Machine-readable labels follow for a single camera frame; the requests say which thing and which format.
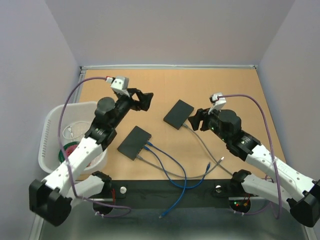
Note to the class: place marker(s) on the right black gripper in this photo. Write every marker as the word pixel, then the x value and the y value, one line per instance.
pixel 202 114

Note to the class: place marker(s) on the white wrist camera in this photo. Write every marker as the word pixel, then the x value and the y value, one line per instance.
pixel 119 84
pixel 218 101

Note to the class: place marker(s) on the white plastic basket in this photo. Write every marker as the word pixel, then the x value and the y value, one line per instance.
pixel 76 120

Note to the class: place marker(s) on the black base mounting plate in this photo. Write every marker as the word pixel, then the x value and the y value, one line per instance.
pixel 161 194

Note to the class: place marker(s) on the black network switch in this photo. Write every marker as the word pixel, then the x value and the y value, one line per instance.
pixel 134 143
pixel 178 114

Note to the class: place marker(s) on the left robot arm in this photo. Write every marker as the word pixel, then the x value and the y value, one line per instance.
pixel 51 198

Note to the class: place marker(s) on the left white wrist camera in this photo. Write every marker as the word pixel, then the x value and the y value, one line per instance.
pixel 119 84

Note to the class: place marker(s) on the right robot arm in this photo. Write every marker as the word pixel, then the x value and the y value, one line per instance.
pixel 298 194

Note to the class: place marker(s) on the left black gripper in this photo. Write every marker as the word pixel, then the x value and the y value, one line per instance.
pixel 144 99

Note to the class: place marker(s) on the coiled coloured cable spools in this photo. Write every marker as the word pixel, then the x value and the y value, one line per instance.
pixel 68 148

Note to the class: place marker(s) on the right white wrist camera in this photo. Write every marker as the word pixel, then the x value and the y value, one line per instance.
pixel 218 101

